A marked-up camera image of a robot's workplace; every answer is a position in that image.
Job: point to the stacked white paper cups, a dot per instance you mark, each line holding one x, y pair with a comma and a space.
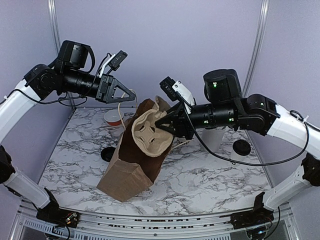
180, 141

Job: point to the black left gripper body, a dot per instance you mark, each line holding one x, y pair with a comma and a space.
71, 82

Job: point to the aluminium frame post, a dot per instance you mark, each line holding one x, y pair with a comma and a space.
54, 24
257, 46

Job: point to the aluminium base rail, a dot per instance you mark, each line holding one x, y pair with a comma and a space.
103, 226

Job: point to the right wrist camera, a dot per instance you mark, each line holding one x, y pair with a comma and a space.
175, 90

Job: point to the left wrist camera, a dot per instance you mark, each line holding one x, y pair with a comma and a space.
113, 62

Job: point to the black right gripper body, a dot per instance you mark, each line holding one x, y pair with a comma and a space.
222, 115

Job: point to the aluminium right frame post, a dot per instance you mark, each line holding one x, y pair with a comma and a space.
257, 46

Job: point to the aluminium left frame post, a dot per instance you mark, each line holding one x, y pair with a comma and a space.
54, 24

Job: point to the brown paper bag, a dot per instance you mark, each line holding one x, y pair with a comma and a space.
130, 171

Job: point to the white ribbed cup holder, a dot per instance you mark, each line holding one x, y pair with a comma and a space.
212, 137

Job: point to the white paper coffee cup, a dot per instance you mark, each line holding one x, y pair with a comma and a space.
235, 157

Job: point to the black plastic cup lid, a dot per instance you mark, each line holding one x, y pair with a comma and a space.
241, 147

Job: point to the red white paper cup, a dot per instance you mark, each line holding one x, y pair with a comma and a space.
113, 117

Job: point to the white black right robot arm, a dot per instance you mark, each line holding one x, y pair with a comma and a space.
264, 116

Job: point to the black lid stack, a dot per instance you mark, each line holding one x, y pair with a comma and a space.
107, 153

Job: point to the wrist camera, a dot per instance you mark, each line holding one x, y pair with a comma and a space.
113, 62
175, 90

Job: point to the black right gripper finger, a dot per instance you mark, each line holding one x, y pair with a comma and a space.
168, 128
172, 119

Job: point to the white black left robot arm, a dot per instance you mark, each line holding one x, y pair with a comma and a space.
32, 140

